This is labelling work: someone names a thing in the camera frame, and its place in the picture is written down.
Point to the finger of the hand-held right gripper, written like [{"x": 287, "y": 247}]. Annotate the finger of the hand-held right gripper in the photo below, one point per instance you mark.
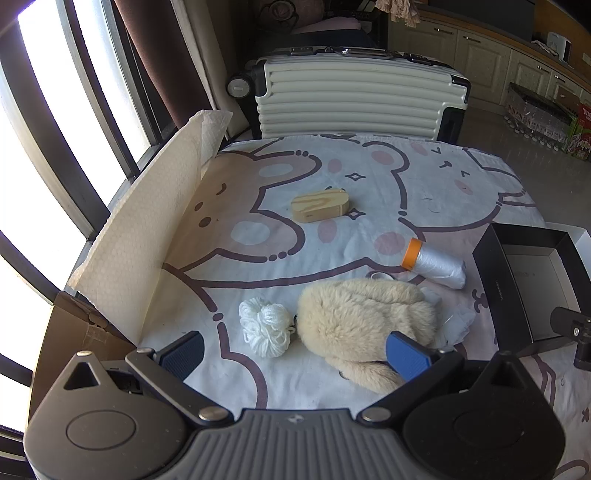
[{"x": 581, "y": 337}]

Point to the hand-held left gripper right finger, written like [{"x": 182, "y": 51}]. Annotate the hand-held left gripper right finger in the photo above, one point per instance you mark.
[{"x": 408, "y": 360}]

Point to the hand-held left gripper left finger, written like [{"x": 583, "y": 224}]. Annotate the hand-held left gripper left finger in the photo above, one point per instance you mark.
[{"x": 182, "y": 355}]

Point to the cream fluffy plush toy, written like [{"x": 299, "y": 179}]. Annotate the cream fluffy plush toy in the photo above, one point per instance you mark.
[{"x": 351, "y": 318}]

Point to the white yarn ball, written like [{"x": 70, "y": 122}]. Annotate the white yarn ball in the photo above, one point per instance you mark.
[{"x": 263, "y": 325}]

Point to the plastic film roll orange tape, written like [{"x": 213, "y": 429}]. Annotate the plastic film roll orange tape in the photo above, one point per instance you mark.
[{"x": 436, "y": 265}]

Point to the black cardboard box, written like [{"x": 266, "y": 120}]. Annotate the black cardboard box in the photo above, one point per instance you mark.
[{"x": 489, "y": 277}]

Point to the oval wooden box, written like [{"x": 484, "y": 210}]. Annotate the oval wooden box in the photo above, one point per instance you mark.
[{"x": 318, "y": 205}]

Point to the white plastic bag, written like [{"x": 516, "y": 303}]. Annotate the white plastic bag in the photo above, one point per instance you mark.
[{"x": 457, "y": 323}]

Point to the white cardboard box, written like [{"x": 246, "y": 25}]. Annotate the white cardboard box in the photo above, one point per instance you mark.
[{"x": 582, "y": 258}]

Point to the white paper towel sheet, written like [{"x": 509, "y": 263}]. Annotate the white paper towel sheet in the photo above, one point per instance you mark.
[{"x": 147, "y": 230}]

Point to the bear printed blanket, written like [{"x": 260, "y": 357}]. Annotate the bear printed blanket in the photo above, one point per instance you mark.
[{"x": 369, "y": 221}]

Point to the green printed carton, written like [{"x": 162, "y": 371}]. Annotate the green printed carton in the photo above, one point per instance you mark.
[{"x": 581, "y": 141}]

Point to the red carton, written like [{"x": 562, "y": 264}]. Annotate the red carton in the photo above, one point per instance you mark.
[{"x": 584, "y": 111}]

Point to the white ribbed suitcase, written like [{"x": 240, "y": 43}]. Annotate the white ribbed suitcase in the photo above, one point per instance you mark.
[{"x": 346, "y": 101}]

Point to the white countertop appliance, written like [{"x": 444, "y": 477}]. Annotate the white countertop appliance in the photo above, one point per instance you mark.
[{"x": 558, "y": 46}]

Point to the cream kitchen cabinets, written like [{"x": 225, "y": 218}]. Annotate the cream kitchen cabinets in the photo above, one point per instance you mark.
[{"x": 480, "y": 60}]

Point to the dark brown curtain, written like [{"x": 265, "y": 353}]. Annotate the dark brown curtain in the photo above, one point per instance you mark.
[{"x": 152, "y": 55}]

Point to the dark seat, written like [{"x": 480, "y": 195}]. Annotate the dark seat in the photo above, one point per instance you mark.
[{"x": 341, "y": 39}]

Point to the dark window frame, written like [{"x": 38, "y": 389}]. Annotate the dark window frame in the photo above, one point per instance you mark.
[{"x": 46, "y": 143}]

